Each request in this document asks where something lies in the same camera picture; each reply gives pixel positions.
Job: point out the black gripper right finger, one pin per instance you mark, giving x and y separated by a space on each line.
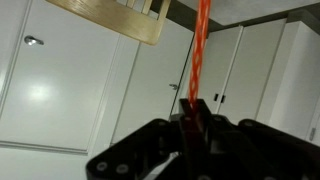
214 148

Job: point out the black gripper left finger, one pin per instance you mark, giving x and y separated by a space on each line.
135 156

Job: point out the orange plastic straw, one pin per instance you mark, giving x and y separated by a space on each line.
200 36

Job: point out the white closet doors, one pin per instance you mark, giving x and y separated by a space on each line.
268 72

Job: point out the right wooden chair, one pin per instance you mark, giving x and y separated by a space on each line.
121 18

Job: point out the white door with handle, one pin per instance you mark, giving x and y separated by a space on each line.
66 71

